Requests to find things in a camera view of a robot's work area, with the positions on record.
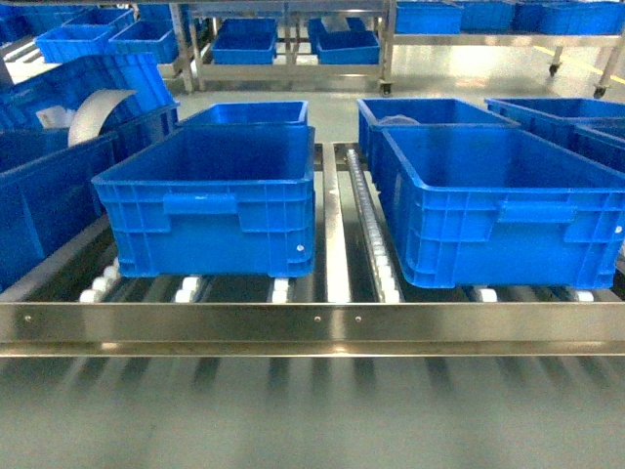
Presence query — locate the steel roller shelf rack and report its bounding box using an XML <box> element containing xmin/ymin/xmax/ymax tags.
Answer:
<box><xmin>1</xmin><ymin>143</ymin><xmax>624</xmax><ymax>358</ymax></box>

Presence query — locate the blue bin front left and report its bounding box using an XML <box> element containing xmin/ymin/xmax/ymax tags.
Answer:
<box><xmin>92</xmin><ymin>125</ymin><xmax>315</xmax><ymax>277</ymax></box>

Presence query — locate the blue bin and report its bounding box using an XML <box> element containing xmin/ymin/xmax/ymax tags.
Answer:
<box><xmin>485</xmin><ymin>98</ymin><xmax>624</xmax><ymax>172</ymax></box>
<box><xmin>179</xmin><ymin>101</ymin><xmax>309</xmax><ymax>126</ymax></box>
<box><xmin>1</xmin><ymin>103</ymin><xmax>179</xmax><ymax>290</ymax></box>
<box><xmin>376</xmin><ymin>125</ymin><xmax>624</xmax><ymax>289</ymax></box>
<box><xmin>356</xmin><ymin>98</ymin><xmax>520</xmax><ymax>177</ymax></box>
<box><xmin>92</xmin><ymin>125</ymin><xmax>315</xmax><ymax>277</ymax></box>

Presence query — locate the blue bin behind left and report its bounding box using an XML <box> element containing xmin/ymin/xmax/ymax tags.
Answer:
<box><xmin>179</xmin><ymin>101</ymin><xmax>309</xmax><ymax>126</ymax></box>

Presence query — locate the blue bin behind right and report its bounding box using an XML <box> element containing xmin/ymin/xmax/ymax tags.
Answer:
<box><xmin>356</xmin><ymin>98</ymin><xmax>520</xmax><ymax>177</ymax></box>

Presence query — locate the blue bin front right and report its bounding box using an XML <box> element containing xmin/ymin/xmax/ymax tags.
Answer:
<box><xmin>376</xmin><ymin>125</ymin><xmax>624</xmax><ymax>289</ymax></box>

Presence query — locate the blue bin far left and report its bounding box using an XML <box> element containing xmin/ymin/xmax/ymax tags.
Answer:
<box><xmin>1</xmin><ymin>103</ymin><xmax>179</xmax><ymax>290</ymax></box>

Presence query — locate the blue bin far right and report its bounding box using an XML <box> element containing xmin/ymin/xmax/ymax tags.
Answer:
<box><xmin>485</xmin><ymin>98</ymin><xmax>624</xmax><ymax>172</ymax></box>

